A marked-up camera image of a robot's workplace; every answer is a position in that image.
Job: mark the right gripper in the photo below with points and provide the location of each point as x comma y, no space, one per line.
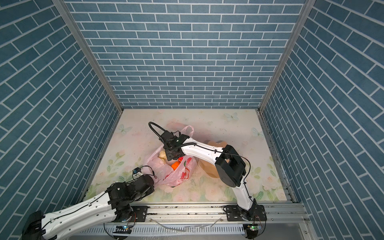
168,155

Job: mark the cream fake fruit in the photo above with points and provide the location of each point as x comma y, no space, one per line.
162,155

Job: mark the orange fake fruit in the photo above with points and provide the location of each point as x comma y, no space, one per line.
175,165

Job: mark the pink plastic bag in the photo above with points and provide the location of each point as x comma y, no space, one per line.
168,166

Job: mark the peach scalloped bowl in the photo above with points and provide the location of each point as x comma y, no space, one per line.
208,168

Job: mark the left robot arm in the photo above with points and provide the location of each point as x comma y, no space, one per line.
114,204

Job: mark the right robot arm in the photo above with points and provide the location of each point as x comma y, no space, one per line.
229,164

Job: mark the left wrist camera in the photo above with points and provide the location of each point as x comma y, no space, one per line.
137,172

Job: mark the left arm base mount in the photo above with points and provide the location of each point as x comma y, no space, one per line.
132,214

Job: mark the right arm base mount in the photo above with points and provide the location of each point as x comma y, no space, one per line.
236,214

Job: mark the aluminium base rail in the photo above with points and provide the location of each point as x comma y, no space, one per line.
214,221

